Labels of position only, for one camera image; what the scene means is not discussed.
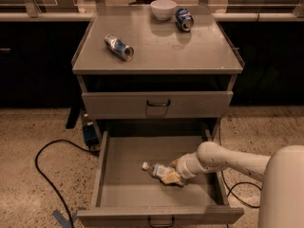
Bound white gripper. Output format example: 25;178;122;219
161;155;195;186

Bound white bowl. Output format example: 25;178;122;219
150;0;177;21

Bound blue power box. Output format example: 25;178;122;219
83;123;99;146

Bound clear blue-label plastic bottle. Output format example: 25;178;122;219
142;161;175;180

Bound grey drawer cabinet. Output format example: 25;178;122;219
70;5;245;228

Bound black cable left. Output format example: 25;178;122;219
33;139;101;228

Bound grey top drawer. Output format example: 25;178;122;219
82;91;233;119

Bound black cable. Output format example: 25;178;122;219
218;133;264;209
33;139;101;228

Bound black cable right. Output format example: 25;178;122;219
218;133;264;209

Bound silver blue soda can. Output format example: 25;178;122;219
104;34;134;61

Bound blue tape on floor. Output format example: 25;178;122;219
52;207;85;228

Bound grey open middle drawer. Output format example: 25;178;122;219
78;132;244;228

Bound blue pepsi can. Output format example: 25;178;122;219
175;8;194;31

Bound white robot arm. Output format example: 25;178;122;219
161;142;304;228

